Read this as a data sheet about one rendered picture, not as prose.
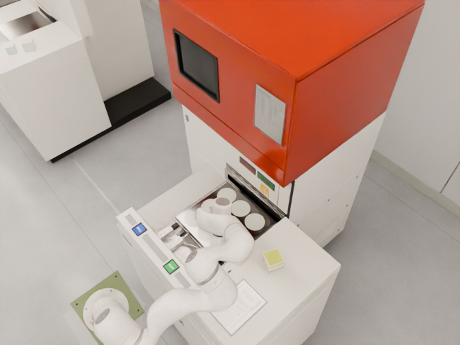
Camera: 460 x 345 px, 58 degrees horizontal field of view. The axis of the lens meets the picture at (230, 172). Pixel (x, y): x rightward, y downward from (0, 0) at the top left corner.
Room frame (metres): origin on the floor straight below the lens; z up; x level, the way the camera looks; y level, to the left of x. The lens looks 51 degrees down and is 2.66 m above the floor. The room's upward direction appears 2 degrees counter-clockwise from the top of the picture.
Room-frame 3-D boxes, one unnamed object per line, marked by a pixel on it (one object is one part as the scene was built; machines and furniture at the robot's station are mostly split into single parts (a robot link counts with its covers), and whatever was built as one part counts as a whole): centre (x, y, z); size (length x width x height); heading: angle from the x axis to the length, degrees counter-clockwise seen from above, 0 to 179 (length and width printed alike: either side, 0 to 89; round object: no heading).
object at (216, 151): (1.42, -0.01, 1.02); 0.82 x 0.03 x 0.40; 40
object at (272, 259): (0.85, -0.18, 1.00); 0.07 x 0.07 x 0.07; 19
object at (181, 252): (0.95, 0.23, 0.87); 0.36 x 0.08 x 0.03; 40
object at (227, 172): (1.28, -0.12, 0.89); 0.44 x 0.02 x 0.10; 40
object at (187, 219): (1.13, 0.04, 0.90); 0.34 x 0.34 x 0.01; 39
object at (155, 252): (0.95, 0.36, 0.89); 0.55 x 0.09 x 0.14; 40
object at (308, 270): (0.77, -0.14, 0.89); 0.62 x 0.35 x 0.14; 130
